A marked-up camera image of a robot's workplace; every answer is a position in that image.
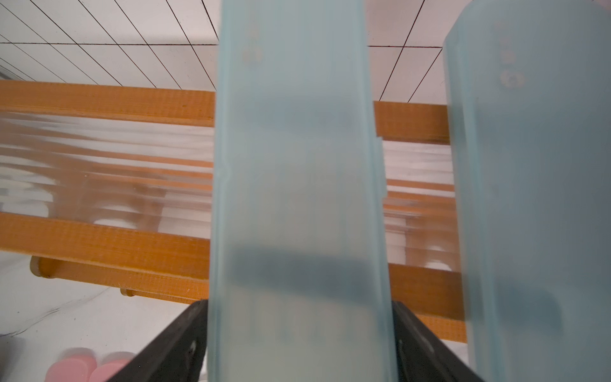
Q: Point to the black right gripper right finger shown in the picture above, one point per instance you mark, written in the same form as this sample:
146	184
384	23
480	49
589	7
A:
421	356

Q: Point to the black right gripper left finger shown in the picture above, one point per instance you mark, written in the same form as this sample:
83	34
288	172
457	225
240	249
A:
177	354

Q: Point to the pink pencil case inner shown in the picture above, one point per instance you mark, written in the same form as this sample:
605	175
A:
110	366

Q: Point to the pink pencil case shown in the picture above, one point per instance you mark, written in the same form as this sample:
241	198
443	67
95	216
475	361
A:
75	364
110	366

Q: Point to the pink pencil case outer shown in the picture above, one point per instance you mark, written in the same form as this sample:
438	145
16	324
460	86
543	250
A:
75	364

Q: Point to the orange wooden two-tier shelf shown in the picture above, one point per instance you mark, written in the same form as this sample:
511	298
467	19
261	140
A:
156	265

